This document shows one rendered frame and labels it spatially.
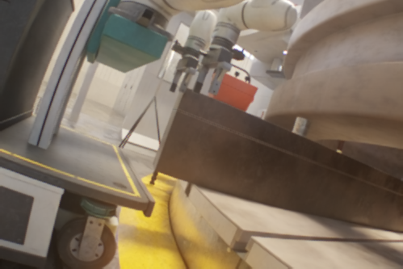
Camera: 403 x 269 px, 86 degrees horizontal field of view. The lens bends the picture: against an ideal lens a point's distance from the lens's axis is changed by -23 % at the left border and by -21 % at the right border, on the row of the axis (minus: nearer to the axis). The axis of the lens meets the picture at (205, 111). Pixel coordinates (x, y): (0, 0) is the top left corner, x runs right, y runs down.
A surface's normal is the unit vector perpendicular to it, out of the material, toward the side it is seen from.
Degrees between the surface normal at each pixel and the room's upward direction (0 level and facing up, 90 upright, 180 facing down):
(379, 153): 90
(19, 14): 90
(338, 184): 90
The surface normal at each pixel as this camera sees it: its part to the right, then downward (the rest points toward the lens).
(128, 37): 0.42, 0.08
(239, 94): 0.21, 0.13
